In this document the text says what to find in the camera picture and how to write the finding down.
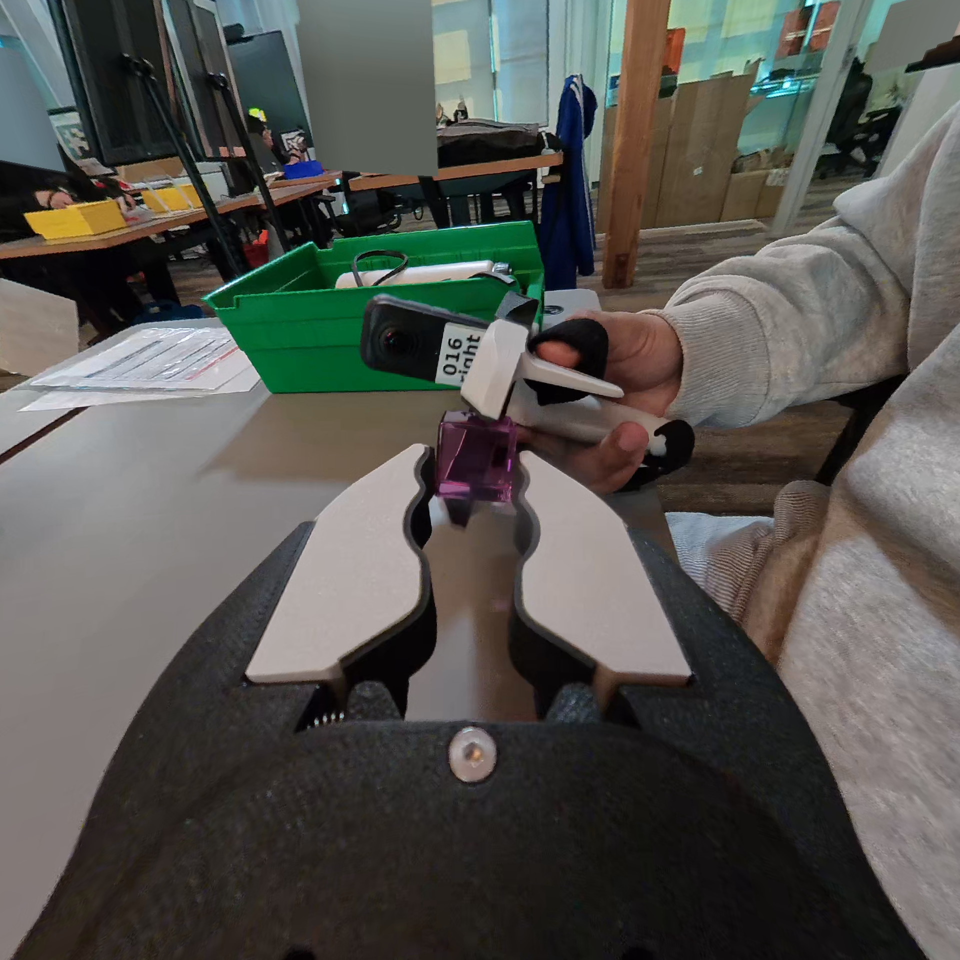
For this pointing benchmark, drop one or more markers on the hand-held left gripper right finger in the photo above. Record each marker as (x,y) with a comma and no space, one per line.
(592,592)

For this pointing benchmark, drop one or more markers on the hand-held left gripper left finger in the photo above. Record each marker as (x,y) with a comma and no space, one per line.
(352,585)

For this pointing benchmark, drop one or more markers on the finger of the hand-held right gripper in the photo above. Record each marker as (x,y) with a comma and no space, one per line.
(442,510)
(495,367)

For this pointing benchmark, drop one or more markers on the purple transparent cube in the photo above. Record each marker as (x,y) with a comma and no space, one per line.
(476,457)

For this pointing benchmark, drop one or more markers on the person's right forearm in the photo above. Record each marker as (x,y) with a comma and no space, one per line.
(787,300)

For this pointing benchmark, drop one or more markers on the person's right hand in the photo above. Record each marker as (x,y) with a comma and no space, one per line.
(645,360)

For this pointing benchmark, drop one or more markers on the green plastic bin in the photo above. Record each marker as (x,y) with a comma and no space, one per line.
(300,352)

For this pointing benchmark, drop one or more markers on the blue jacket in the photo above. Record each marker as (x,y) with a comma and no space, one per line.
(566,187)

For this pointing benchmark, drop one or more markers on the black bag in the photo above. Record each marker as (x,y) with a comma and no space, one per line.
(487,142)

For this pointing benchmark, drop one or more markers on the long wooden table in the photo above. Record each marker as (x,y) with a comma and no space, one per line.
(232,202)

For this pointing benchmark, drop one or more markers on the printed paper sheet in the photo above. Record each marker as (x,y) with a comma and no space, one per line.
(150,360)

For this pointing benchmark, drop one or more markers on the small yellow stack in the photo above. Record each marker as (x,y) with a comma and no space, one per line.
(172,199)

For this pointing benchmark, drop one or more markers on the black display panel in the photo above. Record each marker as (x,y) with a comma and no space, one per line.
(270,82)
(127,90)
(202,37)

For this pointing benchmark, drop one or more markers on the cardboard boxes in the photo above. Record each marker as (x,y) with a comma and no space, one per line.
(705,135)

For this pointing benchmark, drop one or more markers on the white paper sheet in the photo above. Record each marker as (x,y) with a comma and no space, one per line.
(90,400)

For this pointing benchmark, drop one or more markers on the black display stand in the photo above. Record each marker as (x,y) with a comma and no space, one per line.
(137,66)
(217,79)

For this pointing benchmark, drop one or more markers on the large yellow stack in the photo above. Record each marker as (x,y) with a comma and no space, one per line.
(75,219)

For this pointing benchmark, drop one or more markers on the black office chair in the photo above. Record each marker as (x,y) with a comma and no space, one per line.
(851,112)

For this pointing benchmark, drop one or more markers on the wooden post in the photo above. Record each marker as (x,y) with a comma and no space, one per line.
(637,150)

